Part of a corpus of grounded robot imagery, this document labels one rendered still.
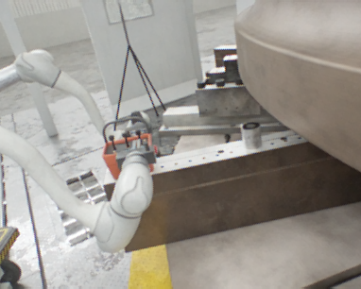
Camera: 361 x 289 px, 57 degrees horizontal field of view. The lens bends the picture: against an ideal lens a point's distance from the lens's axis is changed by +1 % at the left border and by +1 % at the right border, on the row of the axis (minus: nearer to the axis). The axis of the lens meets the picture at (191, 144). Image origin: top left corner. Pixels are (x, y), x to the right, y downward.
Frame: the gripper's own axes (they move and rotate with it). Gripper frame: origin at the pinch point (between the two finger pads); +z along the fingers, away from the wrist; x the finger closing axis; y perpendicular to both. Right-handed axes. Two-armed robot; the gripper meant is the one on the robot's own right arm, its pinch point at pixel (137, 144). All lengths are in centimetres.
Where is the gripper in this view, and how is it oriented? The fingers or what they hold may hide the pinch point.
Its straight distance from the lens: 123.9
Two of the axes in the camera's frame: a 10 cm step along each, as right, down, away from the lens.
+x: -9.8, 2.0, -0.4
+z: -1.3, -4.2, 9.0
